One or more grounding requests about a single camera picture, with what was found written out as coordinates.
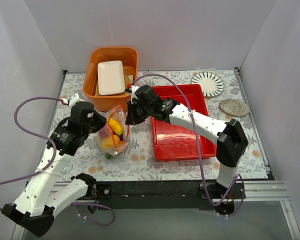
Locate dark red round fruit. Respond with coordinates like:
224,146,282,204
98,126,111,139

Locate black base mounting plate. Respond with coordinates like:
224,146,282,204
67,178,246,211

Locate white striped round plate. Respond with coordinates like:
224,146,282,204
190,71,225,98

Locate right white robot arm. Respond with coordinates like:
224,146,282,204
125,85,248,199

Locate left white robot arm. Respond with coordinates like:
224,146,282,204
1,101,107,237

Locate orange plastic bin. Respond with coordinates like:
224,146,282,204
83,46,139,112

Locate yellow tray in bin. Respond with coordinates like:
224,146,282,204
95,74,134,97

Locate purple cable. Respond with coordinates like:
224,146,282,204
0,96,115,227
129,73,247,217

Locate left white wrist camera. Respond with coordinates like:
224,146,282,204
67,93,84,108

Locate orange green mango toy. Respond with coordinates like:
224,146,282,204
105,152,115,160

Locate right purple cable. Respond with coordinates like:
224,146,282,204
129,73,247,217

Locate yellow elongated mango toy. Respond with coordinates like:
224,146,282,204
108,118,124,136

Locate white rectangular plate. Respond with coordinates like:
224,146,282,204
97,60,126,96

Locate clear zip top bag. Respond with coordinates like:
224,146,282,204
97,104,130,160

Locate red plastic tray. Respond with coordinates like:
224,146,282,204
151,84,216,162

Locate speckled round coaster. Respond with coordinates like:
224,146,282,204
219,99,250,117

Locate aluminium frame rail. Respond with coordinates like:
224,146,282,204
21,180,291,203

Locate floral table mat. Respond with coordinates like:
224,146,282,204
51,69,270,182

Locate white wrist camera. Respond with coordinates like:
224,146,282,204
125,84,140,105
67,93,84,108

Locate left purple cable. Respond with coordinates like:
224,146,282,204
0,96,115,227

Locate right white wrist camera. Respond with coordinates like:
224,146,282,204
125,84,140,105

